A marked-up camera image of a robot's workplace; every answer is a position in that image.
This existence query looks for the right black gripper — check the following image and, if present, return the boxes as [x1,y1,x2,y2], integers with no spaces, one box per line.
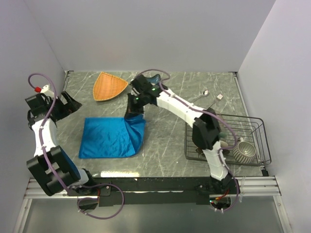
[124,93,147,120]

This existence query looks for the blue cloth napkin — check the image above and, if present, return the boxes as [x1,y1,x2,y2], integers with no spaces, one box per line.
[79,114,146,159]

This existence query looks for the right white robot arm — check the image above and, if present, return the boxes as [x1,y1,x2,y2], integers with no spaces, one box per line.
[124,74,231,194]

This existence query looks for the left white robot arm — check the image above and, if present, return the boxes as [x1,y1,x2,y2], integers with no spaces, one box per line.
[25,91,96,196]

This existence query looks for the dark blue star dish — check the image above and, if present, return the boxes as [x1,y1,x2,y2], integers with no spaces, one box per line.
[145,74,161,85]

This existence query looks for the orange woven basket tray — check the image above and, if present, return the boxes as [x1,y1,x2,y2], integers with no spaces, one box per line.
[93,72,129,101]

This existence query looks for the silver spoon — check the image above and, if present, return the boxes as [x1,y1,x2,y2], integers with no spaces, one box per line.
[191,90,209,103]

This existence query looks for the silver fork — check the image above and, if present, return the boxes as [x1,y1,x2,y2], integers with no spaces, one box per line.
[209,94,224,108]

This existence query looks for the green plate in rack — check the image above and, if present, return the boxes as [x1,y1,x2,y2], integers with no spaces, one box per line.
[219,132,227,138]

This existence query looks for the grey ribbed mug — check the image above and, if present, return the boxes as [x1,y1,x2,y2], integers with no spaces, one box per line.
[232,137,256,164]

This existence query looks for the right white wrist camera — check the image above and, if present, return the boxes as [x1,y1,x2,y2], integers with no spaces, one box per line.
[131,88,138,96]

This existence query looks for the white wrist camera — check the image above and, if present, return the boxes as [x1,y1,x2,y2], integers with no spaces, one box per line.
[34,84,54,98]
[131,88,138,96]

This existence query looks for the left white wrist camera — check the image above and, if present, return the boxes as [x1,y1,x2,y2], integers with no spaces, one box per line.
[34,84,54,98]

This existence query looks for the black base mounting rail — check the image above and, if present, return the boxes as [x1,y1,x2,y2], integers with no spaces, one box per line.
[69,177,240,207]

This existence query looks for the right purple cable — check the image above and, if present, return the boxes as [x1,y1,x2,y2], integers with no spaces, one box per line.
[139,69,242,214]

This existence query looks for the black wire dish rack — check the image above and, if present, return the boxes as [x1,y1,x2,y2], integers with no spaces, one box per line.
[184,114,272,166]

